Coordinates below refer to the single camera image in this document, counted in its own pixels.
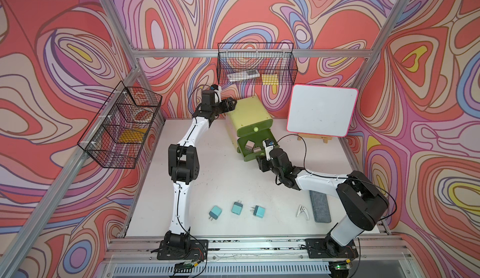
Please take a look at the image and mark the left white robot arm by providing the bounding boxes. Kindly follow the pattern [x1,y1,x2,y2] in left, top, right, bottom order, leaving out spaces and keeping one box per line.
[164,84,237,253]

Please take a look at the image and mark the teal plug three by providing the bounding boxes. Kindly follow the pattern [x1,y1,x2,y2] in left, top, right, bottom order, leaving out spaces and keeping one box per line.
[252,205,266,219]

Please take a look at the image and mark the pink plug one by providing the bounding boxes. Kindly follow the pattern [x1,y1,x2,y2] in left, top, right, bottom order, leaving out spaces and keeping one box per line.
[244,140,256,151]

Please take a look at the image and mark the grey box in back basket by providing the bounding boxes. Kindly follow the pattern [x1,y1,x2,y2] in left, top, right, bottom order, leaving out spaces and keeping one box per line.
[227,69,260,83]

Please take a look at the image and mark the wooden easel stand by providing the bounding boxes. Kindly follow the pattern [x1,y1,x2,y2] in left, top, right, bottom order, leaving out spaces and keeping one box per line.
[297,134,333,144]

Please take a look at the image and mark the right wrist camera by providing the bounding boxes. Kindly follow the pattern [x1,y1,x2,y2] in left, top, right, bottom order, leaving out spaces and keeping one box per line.
[262,139,275,161]

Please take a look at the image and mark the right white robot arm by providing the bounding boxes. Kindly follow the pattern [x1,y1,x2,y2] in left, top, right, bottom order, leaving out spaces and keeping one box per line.
[256,147,390,257]

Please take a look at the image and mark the black wire basket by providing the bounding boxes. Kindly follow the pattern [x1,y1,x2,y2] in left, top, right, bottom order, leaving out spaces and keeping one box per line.
[77,82,163,169]
[217,40,298,86]

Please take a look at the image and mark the teal plug one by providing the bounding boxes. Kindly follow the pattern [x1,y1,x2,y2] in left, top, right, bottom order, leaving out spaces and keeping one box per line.
[209,205,223,221]

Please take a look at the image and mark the yellow green drawer cabinet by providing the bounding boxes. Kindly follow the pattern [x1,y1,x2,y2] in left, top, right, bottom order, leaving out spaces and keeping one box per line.
[226,95,273,156]

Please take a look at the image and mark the grey felt eraser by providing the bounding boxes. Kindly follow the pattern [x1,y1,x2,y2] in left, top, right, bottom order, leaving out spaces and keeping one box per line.
[309,190,331,224]

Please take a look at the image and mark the yellow item in left basket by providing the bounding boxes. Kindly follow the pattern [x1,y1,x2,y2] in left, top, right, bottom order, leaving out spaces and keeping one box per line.
[117,129,147,144]

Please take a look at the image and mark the yellow sponge in back basket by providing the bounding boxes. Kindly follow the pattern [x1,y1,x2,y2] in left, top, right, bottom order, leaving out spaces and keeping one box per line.
[261,74,280,86]

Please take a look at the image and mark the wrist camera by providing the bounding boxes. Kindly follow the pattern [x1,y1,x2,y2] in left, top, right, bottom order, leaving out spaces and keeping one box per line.
[262,139,275,161]
[209,84,221,103]

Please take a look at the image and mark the back black wire basket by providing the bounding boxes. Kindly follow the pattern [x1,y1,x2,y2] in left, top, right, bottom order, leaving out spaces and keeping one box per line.
[217,40,298,86]

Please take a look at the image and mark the small white clip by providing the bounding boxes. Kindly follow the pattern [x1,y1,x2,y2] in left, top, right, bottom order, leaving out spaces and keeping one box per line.
[296,205,310,221]

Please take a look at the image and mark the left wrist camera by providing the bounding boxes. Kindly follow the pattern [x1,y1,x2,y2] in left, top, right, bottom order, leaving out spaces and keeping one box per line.
[209,84,221,103]

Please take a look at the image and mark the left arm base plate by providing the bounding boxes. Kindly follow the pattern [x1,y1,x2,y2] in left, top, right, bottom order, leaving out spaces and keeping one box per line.
[152,239,209,261]

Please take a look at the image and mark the teal plug two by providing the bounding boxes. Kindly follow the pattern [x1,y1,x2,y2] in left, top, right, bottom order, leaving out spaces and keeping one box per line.
[231,201,243,216]

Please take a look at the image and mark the left black wire basket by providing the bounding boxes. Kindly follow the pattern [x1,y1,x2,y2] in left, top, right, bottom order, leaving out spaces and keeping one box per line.
[77,82,163,169]

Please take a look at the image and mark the pink framed whiteboard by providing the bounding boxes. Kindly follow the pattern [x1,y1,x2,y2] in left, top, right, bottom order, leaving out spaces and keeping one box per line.
[286,84,359,138]

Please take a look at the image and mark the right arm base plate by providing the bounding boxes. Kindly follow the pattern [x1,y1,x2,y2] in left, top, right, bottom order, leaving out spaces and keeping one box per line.
[304,237,359,260]

